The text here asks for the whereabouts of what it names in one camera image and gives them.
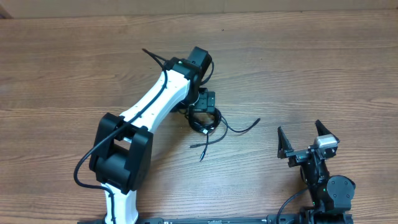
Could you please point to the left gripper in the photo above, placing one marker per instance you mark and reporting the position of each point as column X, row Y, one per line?
column 206, row 101

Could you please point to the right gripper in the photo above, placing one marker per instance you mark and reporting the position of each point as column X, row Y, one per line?
column 297, row 155

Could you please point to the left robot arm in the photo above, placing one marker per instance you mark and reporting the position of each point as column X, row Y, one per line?
column 123, row 145

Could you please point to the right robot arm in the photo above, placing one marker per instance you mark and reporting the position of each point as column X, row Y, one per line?
column 331, row 194

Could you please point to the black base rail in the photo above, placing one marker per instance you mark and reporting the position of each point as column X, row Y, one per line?
column 270, row 219

